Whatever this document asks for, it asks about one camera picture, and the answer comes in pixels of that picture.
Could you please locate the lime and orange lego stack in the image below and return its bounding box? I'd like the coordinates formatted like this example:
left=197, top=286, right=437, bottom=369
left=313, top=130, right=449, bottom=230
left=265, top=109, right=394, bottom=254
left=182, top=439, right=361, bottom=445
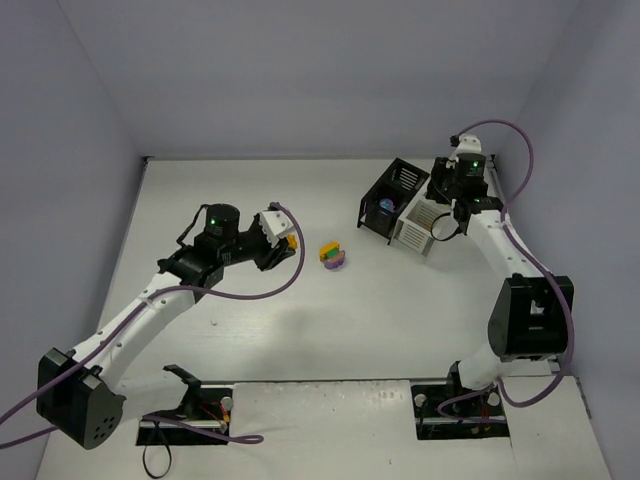
left=286, top=234, right=298, bottom=250

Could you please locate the purple crown lego brick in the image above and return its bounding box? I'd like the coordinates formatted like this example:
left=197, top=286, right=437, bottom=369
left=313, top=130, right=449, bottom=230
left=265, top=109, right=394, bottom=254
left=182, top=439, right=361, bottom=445
left=378, top=198, right=396, bottom=213

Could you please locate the yellow green purple lego stack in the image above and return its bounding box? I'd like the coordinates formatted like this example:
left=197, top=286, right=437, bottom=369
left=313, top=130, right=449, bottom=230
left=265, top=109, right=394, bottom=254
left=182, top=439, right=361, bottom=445
left=319, top=242, right=346, bottom=270

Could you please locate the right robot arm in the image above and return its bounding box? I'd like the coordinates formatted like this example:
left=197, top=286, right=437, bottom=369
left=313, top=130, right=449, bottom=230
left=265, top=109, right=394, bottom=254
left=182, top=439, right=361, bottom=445
left=426, top=153, right=575, bottom=391

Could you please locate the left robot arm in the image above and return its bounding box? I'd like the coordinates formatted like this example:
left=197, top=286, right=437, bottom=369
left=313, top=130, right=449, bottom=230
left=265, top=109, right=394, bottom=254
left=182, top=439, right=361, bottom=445
left=36, top=203, right=305, bottom=450

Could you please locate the white slotted container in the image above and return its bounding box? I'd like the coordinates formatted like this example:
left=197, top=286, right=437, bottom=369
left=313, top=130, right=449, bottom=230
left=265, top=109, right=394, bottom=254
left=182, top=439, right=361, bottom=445
left=391, top=193, right=450, bottom=257

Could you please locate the black slotted container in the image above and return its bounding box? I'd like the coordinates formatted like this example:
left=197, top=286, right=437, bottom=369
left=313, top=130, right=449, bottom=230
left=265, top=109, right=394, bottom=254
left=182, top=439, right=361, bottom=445
left=357, top=158, right=430, bottom=244

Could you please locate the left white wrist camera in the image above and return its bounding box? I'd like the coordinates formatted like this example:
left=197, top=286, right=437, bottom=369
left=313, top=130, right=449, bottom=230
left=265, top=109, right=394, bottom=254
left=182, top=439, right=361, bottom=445
left=258, top=210, right=295, bottom=247

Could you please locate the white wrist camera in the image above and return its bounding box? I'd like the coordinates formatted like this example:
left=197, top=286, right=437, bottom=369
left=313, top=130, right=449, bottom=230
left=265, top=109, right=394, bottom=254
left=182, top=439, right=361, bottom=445
left=449, top=133, right=482, bottom=161
left=258, top=210, right=295, bottom=247

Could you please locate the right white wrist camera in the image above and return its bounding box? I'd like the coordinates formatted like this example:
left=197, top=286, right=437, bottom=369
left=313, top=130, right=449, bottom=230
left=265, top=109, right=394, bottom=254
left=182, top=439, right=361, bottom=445
left=449, top=133, right=482, bottom=161

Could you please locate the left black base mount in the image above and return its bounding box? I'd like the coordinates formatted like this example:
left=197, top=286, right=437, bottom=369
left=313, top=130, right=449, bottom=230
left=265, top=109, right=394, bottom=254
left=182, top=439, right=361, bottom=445
left=136, top=365, right=233, bottom=447

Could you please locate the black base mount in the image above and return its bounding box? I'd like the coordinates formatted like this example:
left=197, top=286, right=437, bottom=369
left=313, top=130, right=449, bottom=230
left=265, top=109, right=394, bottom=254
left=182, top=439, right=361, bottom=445
left=410, top=363, right=510, bottom=441
left=136, top=365, right=233, bottom=447

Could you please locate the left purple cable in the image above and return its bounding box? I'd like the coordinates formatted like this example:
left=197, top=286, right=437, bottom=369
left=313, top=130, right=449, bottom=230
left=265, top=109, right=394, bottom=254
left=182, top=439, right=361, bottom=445
left=0, top=201, right=307, bottom=449

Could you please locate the purple cable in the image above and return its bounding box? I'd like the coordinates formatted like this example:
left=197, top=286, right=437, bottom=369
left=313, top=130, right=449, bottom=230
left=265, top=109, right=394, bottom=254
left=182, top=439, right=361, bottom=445
left=0, top=201, right=307, bottom=449
left=437, top=119, right=576, bottom=419

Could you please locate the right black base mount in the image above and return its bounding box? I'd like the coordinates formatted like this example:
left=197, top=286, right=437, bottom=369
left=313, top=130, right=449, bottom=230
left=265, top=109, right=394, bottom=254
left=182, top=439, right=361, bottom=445
left=410, top=363, right=510, bottom=441

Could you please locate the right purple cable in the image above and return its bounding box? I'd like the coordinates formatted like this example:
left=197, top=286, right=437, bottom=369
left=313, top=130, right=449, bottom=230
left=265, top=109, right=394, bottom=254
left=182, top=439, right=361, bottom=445
left=437, top=119, right=576, bottom=419

